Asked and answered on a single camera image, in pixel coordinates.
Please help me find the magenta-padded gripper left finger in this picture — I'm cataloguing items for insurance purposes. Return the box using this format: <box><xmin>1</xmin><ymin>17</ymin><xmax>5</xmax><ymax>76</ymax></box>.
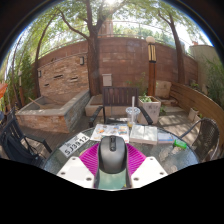
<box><xmin>56</xmin><ymin>142</ymin><xmax>101</xmax><ymax>190</ymax></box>

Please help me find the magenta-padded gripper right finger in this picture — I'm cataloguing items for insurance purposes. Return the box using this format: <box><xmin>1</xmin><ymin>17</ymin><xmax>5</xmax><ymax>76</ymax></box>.
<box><xmin>125</xmin><ymin>143</ymin><xmax>169</xmax><ymax>190</ymax></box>

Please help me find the black and grey computer mouse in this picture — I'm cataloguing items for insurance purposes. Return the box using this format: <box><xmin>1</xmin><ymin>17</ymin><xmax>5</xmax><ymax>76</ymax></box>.
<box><xmin>98</xmin><ymin>135</ymin><xmax>128</xmax><ymax>175</ymax></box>

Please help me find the green round mouse pad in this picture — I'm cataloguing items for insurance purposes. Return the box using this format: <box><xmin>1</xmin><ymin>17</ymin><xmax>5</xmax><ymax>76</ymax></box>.
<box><xmin>97</xmin><ymin>172</ymin><xmax>128</xmax><ymax>191</ymax></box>

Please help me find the white license plate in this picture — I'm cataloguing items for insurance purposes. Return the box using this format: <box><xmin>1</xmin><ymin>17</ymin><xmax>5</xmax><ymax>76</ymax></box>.
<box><xmin>58</xmin><ymin>132</ymin><xmax>91</xmax><ymax>158</ymax></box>

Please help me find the thick white book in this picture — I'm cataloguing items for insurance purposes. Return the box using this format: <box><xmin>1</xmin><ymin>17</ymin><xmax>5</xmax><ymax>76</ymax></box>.
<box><xmin>129</xmin><ymin>124</ymin><xmax>158</xmax><ymax>146</ymax></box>

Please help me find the small blue booklet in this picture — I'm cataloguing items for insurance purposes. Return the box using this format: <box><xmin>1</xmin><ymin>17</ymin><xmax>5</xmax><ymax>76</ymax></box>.
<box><xmin>157</xmin><ymin>131</ymin><xmax>175</xmax><ymax>144</ymax></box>

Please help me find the small green object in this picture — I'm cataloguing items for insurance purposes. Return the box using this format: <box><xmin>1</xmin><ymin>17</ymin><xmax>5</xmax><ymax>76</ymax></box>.
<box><xmin>173</xmin><ymin>139</ymin><xmax>188</xmax><ymax>150</ymax></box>

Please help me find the colourful picture magazine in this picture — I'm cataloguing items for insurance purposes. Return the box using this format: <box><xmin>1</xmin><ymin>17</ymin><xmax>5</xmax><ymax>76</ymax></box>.
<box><xmin>89</xmin><ymin>123</ymin><xmax>130</xmax><ymax>144</ymax></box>

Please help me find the clear plastic cup with straw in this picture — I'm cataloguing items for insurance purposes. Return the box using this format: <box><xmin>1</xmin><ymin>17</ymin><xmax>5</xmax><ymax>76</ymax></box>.
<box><xmin>125</xmin><ymin>96</ymin><xmax>141</xmax><ymax>130</ymax></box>

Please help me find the stone garden trough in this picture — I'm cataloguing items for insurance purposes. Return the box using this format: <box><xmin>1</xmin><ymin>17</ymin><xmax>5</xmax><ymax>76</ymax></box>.
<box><xmin>15</xmin><ymin>88</ymin><xmax>92</xmax><ymax>134</ymax></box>

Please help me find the white square plant pot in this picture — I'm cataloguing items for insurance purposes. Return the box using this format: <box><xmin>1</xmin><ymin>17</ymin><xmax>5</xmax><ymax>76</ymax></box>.
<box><xmin>137</xmin><ymin>95</ymin><xmax>162</xmax><ymax>126</ymax></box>

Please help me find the black metal chair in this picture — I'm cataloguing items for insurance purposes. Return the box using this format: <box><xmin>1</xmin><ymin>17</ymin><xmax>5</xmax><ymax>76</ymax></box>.
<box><xmin>0</xmin><ymin>112</ymin><xmax>53</xmax><ymax>168</ymax></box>

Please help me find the dark wicker chair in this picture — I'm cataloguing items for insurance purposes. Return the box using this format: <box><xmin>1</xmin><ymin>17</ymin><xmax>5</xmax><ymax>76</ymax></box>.
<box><xmin>180</xmin><ymin>117</ymin><xmax>221</xmax><ymax>163</ymax></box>

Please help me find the small white plant pot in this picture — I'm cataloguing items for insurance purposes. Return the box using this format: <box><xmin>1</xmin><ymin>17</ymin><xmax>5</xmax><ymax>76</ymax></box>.
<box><xmin>188</xmin><ymin>106</ymin><xmax>201</xmax><ymax>122</ymax></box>

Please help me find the dark wooden slatted armchair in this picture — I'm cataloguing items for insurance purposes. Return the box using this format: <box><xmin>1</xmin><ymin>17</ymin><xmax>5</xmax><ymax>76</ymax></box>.
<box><xmin>88</xmin><ymin>87</ymin><xmax>154</xmax><ymax>128</ymax></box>

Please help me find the curved wooden bench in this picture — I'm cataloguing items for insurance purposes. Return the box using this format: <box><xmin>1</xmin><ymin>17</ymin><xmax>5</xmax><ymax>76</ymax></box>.
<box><xmin>169</xmin><ymin>82</ymin><xmax>224</xmax><ymax>149</ymax></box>

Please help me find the large tree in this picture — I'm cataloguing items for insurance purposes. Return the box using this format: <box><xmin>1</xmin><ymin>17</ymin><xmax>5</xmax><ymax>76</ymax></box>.
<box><xmin>49</xmin><ymin>0</ymin><xmax>141</xmax><ymax>97</ymax></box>

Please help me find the slim leaning tree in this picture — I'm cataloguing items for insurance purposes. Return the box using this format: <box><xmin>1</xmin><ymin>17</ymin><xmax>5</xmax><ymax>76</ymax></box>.
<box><xmin>156</xmin><ymin>6</ymin><xmax>188</xmax><ymax>85</ymax></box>

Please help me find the grey wall utility box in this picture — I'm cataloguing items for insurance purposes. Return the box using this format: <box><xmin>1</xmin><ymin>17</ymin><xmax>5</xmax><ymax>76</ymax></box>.
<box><xmin>101</xmin><ymin>73</ymin><xmax>113</xmax><ymax>87</ymax></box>

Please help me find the wooden garden lamp post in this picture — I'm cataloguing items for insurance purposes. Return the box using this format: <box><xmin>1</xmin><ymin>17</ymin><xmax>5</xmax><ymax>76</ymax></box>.
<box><xmin>145</xmin><ymin>35</ymin><xmax>158</xmax><ymax>98</ymax></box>

